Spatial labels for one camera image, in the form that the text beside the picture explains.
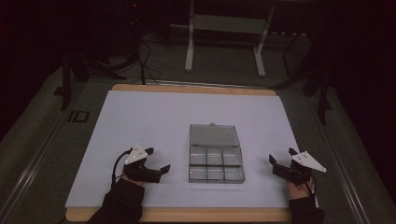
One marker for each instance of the silver metal strip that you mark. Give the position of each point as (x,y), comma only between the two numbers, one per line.
(199,84)

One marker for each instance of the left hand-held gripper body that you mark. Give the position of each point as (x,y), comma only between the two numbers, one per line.
(140,172)

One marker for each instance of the clear plastic compartment box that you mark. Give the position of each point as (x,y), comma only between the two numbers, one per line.
(214,155)

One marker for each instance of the white table mat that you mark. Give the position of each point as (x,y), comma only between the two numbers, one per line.
(149,124)

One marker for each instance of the person's right hand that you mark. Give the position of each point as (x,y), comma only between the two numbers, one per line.
(297,190)

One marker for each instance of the black tripod stand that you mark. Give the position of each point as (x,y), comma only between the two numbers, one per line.
(320,84)
(77,68)

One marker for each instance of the person's left hand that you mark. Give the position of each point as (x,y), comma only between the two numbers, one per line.
(132,181)

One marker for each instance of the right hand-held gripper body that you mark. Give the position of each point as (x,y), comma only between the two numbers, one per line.
(299,169)

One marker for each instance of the white metal stand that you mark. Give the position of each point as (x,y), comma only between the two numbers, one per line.
(226,25)

